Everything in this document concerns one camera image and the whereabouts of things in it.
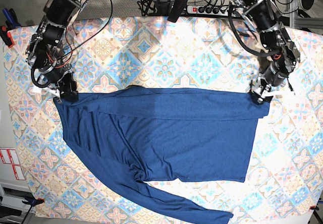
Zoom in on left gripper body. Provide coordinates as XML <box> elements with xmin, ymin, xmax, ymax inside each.
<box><xmin>257</xmin><ymin>61</ymin><xmax>290</xmax><ymax>88</ymax></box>

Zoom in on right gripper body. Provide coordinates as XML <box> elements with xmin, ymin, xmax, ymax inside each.
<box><xmin>31</xmin><ymin>57</ymin><xmax>73</xmax><ymax>88</ymax></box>

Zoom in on blue long-sleeve T-shirt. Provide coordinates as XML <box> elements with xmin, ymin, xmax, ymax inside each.
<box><xmin>54</xmin><ymin>86</ymin><xmax>270</xmax><ymax>223</ymax></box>

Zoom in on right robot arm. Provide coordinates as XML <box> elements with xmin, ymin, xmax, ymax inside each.
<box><xmin>26</xmin><ymin>0</ymin><xmax>88</xmax><ymax>102</ymax></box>

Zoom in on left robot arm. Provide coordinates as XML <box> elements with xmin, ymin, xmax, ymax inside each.
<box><xmin>228</xmin><ymin>0</ymin><xmax>300</xmax><ymax>105</ymax></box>

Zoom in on red black clamp top-left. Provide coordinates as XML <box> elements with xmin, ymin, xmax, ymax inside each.
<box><xmin>1</xmin><ymin>26</ymin><xmax>14</xmax><ymax>48</ymax></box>

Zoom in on red white labels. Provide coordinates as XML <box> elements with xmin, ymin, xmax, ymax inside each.
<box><xmin>1</xmin><ymin>148</ymin><xmax>25</xmax><ymax>181</ymax></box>

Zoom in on patterned tile tablecloth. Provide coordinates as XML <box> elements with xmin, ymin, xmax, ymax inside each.
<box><xmin>1</xmin><ymin>17</ymin><xmax>322</xmax><ymax>223</ymax></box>

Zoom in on white power strip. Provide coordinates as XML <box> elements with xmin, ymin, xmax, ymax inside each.
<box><xmin>186</xmin><ymin>5</ymin><xmax>228</xmax><ymax>17</ymax></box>

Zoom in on blue clamp bottom-left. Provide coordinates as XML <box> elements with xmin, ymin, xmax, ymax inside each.
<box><xmin>22</xmin><ymin>197</ymin><xmax>44</xmax><ymax>207</ymax></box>

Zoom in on red clamp bottom-right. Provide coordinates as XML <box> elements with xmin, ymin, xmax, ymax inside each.
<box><xmin>310</xmin><ymin>206</ymin><xmax>319</xmax><ymax>211</ymax></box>

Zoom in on black strap under mount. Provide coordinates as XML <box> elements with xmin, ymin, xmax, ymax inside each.
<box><xmin>167</xmin><ymin>0</ymin><xmax>188</xmax><ymax>23</ymax></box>

